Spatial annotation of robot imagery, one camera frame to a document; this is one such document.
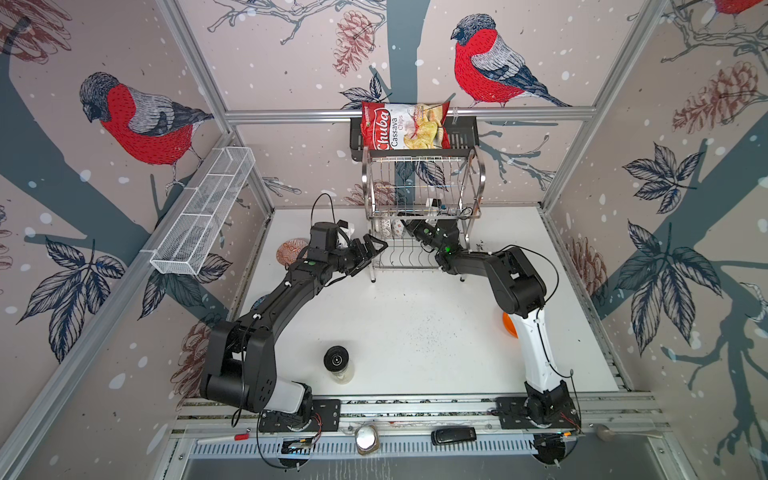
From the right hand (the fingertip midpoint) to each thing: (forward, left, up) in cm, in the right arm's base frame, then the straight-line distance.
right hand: (393, 220), depth 96 cm
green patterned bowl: (-1, -1, -3) cm, 3 cm away
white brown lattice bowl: (0, +4, -4) cm, 5 cm away
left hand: (-17, +3, +5) cm, 18 cm away
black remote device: (-56, -16, -13) cm, 60 cm away
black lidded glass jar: (-43, +12, -5) cm, 45 cm away
